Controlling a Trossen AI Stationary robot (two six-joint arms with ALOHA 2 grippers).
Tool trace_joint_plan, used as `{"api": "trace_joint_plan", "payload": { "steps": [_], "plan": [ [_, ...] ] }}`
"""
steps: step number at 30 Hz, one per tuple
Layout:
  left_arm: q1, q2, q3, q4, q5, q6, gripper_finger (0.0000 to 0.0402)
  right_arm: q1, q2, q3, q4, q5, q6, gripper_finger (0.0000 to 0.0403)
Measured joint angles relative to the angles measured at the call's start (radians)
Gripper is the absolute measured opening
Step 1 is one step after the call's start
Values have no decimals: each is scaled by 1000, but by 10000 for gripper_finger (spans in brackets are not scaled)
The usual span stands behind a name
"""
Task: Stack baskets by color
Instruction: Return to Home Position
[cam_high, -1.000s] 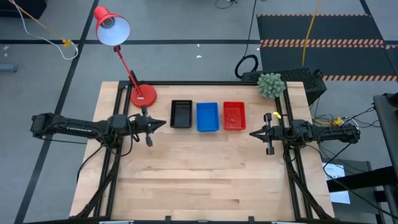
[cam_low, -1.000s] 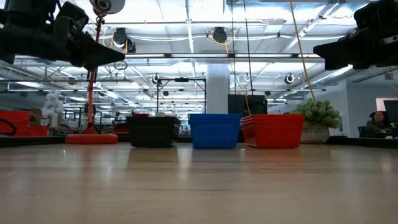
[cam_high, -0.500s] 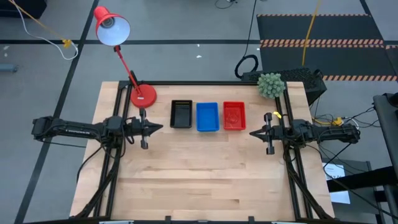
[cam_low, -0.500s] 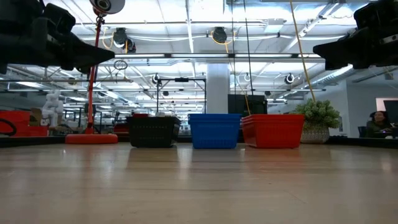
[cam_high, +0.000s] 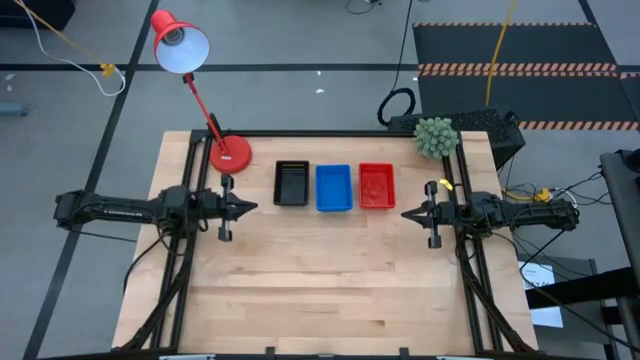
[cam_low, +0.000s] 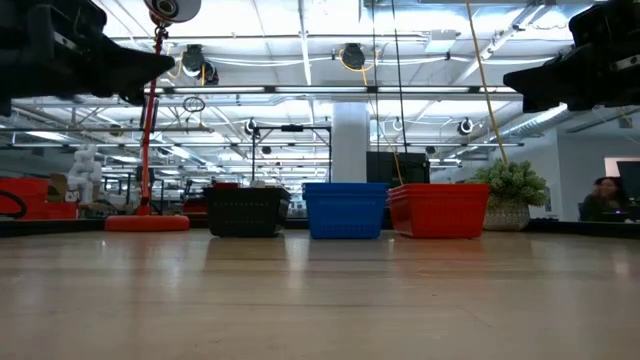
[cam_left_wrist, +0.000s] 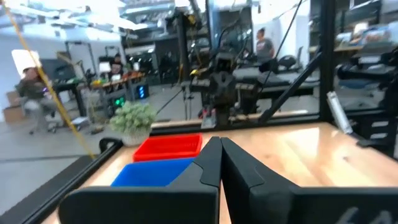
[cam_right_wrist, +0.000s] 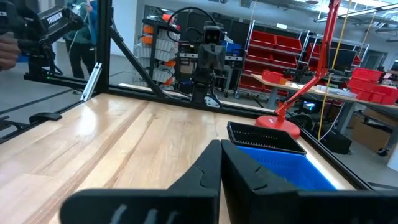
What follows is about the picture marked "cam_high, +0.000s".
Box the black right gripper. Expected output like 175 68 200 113
400 180 456 250

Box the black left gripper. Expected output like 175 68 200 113
202 173 259 243

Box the red plastic basket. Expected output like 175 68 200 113
358 162 397 210

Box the black plastic basket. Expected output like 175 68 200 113
273 160 311 207

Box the blue plastic basket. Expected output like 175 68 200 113
314 164 355 213

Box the red desk lamp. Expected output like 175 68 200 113
150 9 253 175

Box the green artificial plant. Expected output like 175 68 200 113
413 117 460 161

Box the black computer case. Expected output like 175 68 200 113
387 108 527 171

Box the white paper sheet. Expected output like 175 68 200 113
519 261 564 329

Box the black hazard-striped floor mat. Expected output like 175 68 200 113
412 21 640 132

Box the black side desk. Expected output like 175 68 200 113
599 148 640 281

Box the black box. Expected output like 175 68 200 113
0 0 77 31

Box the black coiled floor cable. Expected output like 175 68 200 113
376 0 417 128

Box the yellow plug cable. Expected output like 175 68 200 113
503 187 552 202

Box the white floor cable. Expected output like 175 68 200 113
22 0 127 98

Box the yellow floor cable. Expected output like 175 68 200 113
484 0 519 109

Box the yellow cable with connector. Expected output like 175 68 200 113
13 0 117 79

